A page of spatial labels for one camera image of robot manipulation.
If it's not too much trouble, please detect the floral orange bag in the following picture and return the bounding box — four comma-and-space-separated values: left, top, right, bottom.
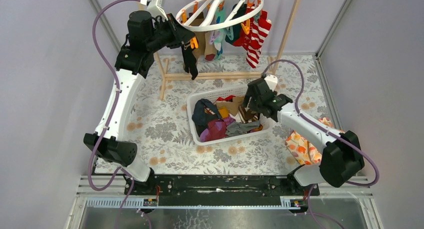
285, 131, 322, 165

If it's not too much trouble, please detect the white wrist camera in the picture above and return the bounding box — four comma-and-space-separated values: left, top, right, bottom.
139, 0, 168, 21
264, 74, 278, 91

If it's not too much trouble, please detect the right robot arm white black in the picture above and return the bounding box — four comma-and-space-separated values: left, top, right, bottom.
243, 75, 365, 195

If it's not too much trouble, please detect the tan ribbed sock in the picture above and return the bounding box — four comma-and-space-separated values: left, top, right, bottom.
215, 96, 244, 116

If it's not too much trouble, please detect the navy blue sock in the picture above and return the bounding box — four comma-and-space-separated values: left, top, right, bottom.
191, 98, 222, 136

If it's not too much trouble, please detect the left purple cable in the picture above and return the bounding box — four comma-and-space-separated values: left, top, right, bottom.
87, 0, 143, 192

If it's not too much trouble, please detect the brown ribbed sock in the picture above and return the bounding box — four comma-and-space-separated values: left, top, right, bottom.
193, 31, 217, 61

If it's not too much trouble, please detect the white round clip hanger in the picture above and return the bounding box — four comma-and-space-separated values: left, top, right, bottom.
175, 0, 265, 32

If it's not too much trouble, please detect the orange clothes peg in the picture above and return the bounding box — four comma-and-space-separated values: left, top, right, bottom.
190, 36, 199, 50

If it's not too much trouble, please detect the floral table mat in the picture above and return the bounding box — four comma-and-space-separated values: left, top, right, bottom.
94, 54, 335, 176

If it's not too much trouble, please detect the maroon sock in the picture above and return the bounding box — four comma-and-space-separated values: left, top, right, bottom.
199, 117, 236, 143

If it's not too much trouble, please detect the mustard yellow sock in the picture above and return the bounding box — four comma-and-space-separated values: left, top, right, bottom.
218, 107, 230, 119

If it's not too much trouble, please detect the white plastic laundry basket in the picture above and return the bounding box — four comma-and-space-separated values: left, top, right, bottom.
187, 85, 273, 146

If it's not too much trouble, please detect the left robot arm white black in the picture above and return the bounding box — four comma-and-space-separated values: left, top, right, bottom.
83, 10, 195, 195

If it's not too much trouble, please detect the grey sock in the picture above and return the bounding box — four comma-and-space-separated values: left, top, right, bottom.
225, 120, 261, 137

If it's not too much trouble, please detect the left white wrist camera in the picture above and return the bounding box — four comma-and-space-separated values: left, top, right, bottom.
139, 0, 168, 21

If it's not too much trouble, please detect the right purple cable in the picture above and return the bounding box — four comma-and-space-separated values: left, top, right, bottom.
262, 59, 381, 188

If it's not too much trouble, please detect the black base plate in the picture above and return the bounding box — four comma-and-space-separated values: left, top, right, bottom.
124, 174, 320, 207

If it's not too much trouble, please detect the purple cable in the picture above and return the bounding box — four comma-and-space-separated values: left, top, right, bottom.
262, 59, 381, 188
87, 0, 143, 192

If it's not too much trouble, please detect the brown white striped sock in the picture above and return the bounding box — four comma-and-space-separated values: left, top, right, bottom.
238, 105, 260, 123

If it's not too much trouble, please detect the red snowflake sock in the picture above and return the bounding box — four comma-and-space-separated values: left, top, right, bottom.
236, 17, 254, 50

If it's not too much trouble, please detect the black striped sock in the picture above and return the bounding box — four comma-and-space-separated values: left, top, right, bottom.
181, 42, 199, 80

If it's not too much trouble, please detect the red white striped sock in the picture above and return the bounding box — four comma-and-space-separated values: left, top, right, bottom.
246, 10, 272, 68

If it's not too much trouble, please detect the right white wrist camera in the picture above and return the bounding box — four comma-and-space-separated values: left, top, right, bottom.
264, 74, 278, 91

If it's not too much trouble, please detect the dark green sock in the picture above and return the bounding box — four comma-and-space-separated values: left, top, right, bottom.
225, 4, 247, 47

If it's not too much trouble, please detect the teal patterned sock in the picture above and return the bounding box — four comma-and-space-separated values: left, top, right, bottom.
209, 6, 227, 60

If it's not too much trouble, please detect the wooden hanger rack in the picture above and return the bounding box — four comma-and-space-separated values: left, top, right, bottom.
153, 0, 301, 100

